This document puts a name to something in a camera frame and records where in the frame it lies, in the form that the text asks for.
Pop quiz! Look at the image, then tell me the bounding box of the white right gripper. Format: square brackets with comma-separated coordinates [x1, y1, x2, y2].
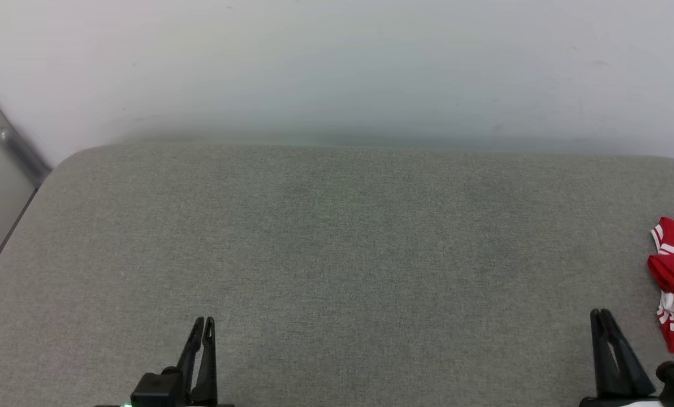
[578, 308, 667, 407]

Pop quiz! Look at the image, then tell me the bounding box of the grey metal frame rail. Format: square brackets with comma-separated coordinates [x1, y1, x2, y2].
[0, 72, 53, 188]

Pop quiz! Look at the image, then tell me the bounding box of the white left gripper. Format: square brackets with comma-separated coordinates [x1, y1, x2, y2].
[94, 317, 237, 407]

